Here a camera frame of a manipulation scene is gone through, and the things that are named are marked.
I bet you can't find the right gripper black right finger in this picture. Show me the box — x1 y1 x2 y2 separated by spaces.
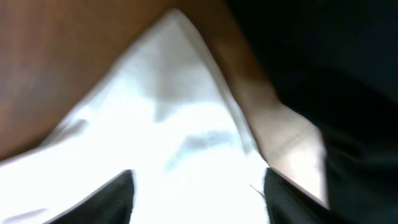
264 169 342 224

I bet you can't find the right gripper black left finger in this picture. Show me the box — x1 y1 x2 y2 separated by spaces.
49 170 134 224

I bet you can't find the white printed t-shirt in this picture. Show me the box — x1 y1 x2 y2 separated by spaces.
1 10 269 223

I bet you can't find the black garment with red collar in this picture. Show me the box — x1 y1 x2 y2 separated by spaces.
228 0 397 223

